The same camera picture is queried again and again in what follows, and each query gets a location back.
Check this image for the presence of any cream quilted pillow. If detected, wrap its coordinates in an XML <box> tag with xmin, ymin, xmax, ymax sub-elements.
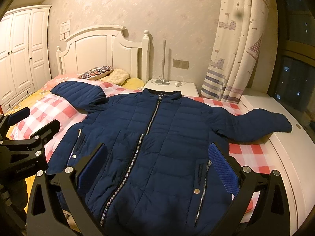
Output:
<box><xmin>99</xmin><ymin>69</ymin><xmax>130</xmax><ymax>86</ymax></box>

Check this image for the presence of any paper notice on wall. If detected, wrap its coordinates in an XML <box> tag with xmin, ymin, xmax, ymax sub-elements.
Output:
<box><xmin>59</xmin><ymin>20</ymin><xmax>70</xmax><ymax>41</ymax></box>

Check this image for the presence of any white window bench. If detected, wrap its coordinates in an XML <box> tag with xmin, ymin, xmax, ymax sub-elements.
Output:
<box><xmin>239</xmin><ymin>88</ymin><xmax>314</xmax><ymax>235</ymax></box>

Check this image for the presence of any dark window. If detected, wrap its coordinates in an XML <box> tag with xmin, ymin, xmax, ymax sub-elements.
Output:
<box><xmin>268</xmin><ymin>0</ymin><xmax>314</xmax><ymax>115</ymax></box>

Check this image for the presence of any white nightstand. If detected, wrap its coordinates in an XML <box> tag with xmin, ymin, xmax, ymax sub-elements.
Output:
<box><xmin>144</xmin><ymin>79</ymin><xmax>199</xmax><ymax>97</ymax></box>

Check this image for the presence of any slim desk lamp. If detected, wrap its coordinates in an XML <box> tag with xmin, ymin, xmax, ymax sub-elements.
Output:
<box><xmin>155</xmin><ymin>40</ymin><xmax>170</xmax><ymax>86</ymax></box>

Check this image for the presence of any yellow pillow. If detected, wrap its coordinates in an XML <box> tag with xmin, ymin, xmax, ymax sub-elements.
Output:
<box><xmin>121</xmin><ymin>78</ymin><xmax>145</xmax><ymax>90</ymax></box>

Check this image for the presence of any colourful patterned pillow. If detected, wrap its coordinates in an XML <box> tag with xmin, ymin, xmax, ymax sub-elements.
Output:
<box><xmin>79</xmin><ymin>65</ymin><xmax>113</xmax><ymax>80</ymax></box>

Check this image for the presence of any white wooden headboard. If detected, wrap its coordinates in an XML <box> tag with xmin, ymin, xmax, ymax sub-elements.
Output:
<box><xmin>56</xmin><ymin>25</ymin><xmax>151</xmax><ymax>82</ymax></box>

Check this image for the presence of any boat print curtain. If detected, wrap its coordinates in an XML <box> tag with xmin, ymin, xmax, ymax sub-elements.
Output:
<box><xmin>201</xmin><ymin>0</ymin><xmax>269</xmax><ymax>103</ymax></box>

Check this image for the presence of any white charger with cable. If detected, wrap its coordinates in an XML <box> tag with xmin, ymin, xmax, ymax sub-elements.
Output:
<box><xmin>175</xmin><ymin>75</ymin><xmax>185</xmax><ymax>87</ymax></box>

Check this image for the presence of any navy blue puffer jacket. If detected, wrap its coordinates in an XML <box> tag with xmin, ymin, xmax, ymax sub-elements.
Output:
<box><xmin>47</xmin><ymin>81</ymin><xmax>292</xmax><ymax>235</ymax></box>

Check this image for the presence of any white wardrobe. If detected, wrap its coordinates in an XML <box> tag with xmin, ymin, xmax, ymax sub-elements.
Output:
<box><xmin>1</xmin><ymin>5</ymin><xmax>51</xmax><ymax>113</ymax></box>

